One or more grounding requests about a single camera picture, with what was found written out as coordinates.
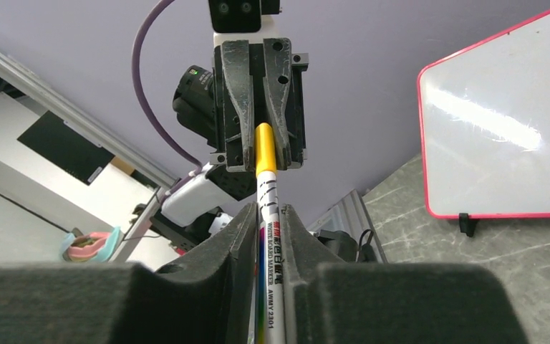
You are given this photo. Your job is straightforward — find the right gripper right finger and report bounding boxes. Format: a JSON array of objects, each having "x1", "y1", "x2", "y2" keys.
[{"x1": 281, "y1": 205, "x2": 529, "y2": 343}]

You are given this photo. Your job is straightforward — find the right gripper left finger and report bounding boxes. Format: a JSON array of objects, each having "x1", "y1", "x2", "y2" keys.
[{"x1": 0, "y1": 204, "x2": 259, "y2": 343}]

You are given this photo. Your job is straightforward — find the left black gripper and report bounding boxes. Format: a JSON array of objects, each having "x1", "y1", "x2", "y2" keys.
[{"x1": 212, "y1": 38, "x2": 309, "y2": 172}]

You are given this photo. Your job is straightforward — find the white whiteboard marker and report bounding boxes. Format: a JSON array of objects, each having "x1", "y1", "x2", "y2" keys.
[{"x1": 255, "y1": 170, "x2": 286, "y2": 344}]

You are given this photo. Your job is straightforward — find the yellow marker cap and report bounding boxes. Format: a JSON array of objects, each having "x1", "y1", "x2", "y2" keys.
[{"x1": 255, "y1": 123, "x2": 277, "y2": 176}]

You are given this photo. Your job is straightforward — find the whiteboard with red frame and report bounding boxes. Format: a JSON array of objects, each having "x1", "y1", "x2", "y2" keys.
[{"x1": 417, "y1": 10, "x2": 550, "y2": 219}]

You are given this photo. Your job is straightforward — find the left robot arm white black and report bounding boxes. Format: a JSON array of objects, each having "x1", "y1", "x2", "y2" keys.
[{"x1": 151, "y1": 37, "x2": 309, "y2": 251}]

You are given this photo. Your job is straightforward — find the pink teal tape dispenser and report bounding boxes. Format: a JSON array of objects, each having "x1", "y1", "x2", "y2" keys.
[{"x1": 59, "y1": 226, "x2": 122, "y2": 262}]

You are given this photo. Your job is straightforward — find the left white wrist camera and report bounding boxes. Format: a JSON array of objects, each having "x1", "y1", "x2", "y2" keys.
[{"x1": 208, "y1": 0, "x2": 281, "y2": 48}]

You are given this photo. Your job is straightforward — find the aluminium extrusion frame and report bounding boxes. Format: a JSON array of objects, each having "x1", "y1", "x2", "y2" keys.
[{"x1": 0, "y1": 52, "x2": 178, "y2": 267}]

